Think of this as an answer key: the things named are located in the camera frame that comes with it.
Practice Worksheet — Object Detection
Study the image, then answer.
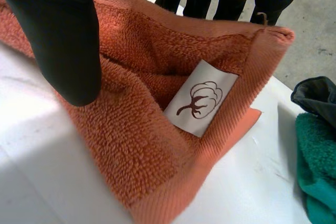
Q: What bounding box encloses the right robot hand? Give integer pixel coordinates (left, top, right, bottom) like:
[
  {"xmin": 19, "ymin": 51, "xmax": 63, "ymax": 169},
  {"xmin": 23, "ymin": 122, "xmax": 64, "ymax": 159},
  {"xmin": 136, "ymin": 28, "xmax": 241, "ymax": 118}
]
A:
[{"xmin": 0, "ymin": 0, "xmax": 321, "ymax": 108}]

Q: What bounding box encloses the teal towel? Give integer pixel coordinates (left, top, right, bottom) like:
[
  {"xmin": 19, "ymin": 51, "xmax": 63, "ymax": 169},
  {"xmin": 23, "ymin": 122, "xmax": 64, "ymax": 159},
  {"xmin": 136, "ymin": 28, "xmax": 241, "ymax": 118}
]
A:
[{"xmin": 295, "ymin": 112, "xmax": 336, "ymax": 224}]

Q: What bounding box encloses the coral towel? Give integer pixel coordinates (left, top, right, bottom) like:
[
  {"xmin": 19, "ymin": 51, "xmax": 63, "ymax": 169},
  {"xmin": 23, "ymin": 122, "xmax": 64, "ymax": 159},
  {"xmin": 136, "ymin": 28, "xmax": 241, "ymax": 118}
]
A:
[{"xmin": 0, "ymin": 0, "xmax": 295, "ymax": 224}]

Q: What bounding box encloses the dark blue cloth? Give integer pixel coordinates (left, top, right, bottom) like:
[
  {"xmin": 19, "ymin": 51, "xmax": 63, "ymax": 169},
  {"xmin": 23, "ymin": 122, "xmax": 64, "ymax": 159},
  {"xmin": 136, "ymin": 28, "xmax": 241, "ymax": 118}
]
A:
[{"xmin": 290, "ymin": 76, "xmax": 336, "ymax": 127}]

